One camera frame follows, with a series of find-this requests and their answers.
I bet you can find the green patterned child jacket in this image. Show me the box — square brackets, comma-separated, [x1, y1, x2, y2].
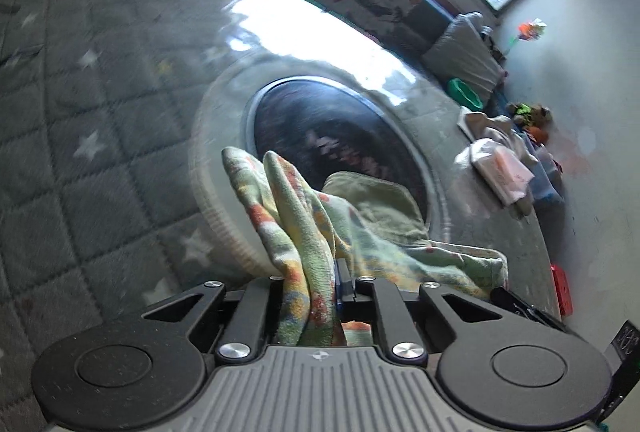
[221, 147, 509, 348]

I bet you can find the red object at edge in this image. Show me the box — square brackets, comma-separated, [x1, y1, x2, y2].
[551, 264, 574, 317]

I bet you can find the clear plastic storage box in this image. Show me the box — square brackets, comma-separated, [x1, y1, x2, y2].
[526, 140, 564, 210]

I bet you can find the pink tissue pack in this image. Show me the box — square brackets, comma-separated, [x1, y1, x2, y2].
[470, 138, 534, 207]

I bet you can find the cream crumpled garment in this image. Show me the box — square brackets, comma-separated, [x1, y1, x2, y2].
[457, 107, 538, 166]

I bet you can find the teddy bear toy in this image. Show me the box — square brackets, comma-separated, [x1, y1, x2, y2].
[506, 103, 552, 145]

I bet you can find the green plastic bowl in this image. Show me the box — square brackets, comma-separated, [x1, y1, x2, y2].
[446, 78, 484, 111]

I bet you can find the grey pillow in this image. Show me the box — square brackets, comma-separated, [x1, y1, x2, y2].
[421, 12, 506, 103]

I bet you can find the grey quilted star tablecloth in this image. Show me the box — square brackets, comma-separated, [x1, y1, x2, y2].
[1, 0, 559, 431]

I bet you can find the colourful pinwheel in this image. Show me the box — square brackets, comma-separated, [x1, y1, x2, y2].
[504, 18, 547, 55]

